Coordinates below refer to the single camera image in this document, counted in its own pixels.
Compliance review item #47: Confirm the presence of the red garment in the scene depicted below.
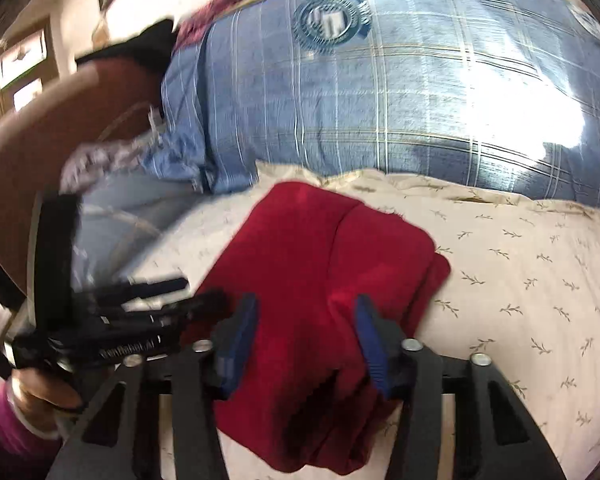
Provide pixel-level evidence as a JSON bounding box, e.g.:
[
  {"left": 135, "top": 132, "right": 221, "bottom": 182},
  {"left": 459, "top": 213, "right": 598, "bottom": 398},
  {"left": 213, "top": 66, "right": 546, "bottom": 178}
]
[{"left": 180, "top": 181, "right": 452, "bottom": 478}]

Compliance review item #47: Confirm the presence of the maroon cloth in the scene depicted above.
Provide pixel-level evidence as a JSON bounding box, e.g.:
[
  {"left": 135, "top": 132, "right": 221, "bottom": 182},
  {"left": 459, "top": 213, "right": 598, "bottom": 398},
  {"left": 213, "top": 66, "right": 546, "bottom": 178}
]
[{"left": 174, "top": 0, "right": 253, "bottom": 53}]

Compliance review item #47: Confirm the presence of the window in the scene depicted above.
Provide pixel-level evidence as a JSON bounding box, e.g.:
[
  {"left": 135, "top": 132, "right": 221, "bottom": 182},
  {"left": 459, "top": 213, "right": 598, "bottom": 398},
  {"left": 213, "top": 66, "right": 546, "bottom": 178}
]
[{"left": 0, "top": 27, "right": 51, "bottom": 151}]

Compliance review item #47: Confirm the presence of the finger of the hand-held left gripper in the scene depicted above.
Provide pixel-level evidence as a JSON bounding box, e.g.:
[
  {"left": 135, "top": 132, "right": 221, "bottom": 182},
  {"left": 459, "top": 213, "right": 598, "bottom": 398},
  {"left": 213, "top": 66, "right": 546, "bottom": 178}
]
[
  {"left": 144, "top": 286, "right": 230, "bottom": 334},
  {"left": 94, "top": 276, "right": 189, "bottom": 307}
]

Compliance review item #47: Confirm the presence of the grey striped bed sheet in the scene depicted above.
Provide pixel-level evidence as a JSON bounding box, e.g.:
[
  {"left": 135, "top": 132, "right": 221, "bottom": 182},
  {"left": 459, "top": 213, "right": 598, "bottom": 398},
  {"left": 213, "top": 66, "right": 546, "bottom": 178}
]
[{"left": 67, "top": 172, "right": 211, "bottom": 296}]

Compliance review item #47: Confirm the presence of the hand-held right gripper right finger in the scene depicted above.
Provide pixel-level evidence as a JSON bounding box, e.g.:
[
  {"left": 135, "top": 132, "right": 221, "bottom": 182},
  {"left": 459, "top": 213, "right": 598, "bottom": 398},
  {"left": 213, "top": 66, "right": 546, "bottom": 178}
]
[{"left": 354, "top": 294, "right": 566, "bottom": 480}]

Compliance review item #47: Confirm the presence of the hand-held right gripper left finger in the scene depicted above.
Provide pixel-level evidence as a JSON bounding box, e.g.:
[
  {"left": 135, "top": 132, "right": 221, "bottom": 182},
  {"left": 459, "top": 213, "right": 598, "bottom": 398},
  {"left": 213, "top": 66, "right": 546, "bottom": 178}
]
[{"left": 47, "top": 292, "right": 260, "bottom": 480}]

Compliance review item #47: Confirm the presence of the grey white patterned cloth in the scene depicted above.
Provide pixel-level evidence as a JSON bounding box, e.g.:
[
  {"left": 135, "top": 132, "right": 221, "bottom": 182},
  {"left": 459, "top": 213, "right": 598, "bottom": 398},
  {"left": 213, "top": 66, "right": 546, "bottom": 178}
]
[{"left": 59, "top": 132, "right": 156, "bottom": 196}]

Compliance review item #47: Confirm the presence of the white charger cable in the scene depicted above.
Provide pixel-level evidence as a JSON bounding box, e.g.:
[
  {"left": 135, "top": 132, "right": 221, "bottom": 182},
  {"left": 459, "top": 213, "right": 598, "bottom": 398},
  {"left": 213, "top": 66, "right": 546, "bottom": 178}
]
[{"left": 95, "top": 102, "right": 153, "bottom": 143}]

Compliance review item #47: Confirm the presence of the person's left hand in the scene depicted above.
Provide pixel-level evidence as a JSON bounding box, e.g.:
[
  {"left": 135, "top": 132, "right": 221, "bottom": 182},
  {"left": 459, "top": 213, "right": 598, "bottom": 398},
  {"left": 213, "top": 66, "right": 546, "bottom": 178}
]
[{"left": 14, "top": 366, "right": 87, "bottom": 435}]

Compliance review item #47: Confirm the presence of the black cloth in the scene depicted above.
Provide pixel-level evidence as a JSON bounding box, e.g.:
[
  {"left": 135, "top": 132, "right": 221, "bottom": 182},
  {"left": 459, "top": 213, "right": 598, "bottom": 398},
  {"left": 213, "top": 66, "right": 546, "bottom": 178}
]
[{"left": 75, "top": 19, "right": 178, "bottom": 78}]

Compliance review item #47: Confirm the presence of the cream leaf-print cloth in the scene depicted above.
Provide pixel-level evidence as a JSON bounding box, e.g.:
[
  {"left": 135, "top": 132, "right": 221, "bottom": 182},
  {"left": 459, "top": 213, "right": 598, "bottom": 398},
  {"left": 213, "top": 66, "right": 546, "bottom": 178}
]
[{"left": 125, "top": 160, "right": 600, "bottom": 480}]

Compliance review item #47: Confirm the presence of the brown wooden headboard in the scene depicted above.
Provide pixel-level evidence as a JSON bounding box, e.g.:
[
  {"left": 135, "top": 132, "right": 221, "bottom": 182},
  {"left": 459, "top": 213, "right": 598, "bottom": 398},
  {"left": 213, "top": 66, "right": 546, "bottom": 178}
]
[{"left": 0, "top": 55, "right": 166, "bottom": 301}]

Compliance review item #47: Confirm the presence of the person's left forearm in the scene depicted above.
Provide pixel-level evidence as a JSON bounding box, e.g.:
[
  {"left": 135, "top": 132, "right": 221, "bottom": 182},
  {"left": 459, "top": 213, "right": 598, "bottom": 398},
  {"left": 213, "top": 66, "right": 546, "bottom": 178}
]
[{"left": 0, "top": 387, "right": 63, "bottom": 480}]

